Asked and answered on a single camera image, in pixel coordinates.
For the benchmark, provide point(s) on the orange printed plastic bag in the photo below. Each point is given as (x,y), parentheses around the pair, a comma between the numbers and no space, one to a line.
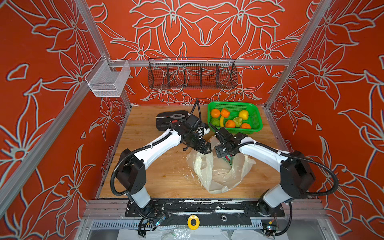
(215,174)

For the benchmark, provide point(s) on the green plastic basket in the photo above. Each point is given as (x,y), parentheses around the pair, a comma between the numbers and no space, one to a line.
(235,107)

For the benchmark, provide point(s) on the white wire mesh basket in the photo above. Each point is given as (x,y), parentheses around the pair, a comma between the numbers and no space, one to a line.
(108,78)

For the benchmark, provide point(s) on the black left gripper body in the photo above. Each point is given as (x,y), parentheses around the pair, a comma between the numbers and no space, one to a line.
(197,143)

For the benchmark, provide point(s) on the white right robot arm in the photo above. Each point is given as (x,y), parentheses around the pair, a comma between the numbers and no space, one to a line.
(296,175)

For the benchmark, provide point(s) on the black plastic tool case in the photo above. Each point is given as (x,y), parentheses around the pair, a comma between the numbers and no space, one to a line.
(163,124)

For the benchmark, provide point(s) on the yellow round button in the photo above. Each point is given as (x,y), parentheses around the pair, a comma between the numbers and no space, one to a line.
(193,222)

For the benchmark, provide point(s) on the red dragon fruit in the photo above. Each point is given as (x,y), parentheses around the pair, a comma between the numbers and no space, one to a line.
(229,159)

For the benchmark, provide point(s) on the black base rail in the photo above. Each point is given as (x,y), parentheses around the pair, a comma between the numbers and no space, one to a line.
(221,213)

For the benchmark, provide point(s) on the green apple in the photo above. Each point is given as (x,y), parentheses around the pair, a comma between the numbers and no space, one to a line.
(238,122)

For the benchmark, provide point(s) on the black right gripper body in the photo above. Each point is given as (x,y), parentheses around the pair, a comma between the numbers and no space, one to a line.
(222,150)

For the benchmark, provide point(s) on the black wire mesh basket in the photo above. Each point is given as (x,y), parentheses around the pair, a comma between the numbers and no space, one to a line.
(192,73)

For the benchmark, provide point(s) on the yellow banana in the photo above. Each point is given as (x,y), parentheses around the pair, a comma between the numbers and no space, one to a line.
(222,121)

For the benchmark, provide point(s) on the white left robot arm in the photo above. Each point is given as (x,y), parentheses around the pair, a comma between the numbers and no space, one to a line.
(129,175)

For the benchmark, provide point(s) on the silver metal tap wrench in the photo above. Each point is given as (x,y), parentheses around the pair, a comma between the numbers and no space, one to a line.
(174,116)

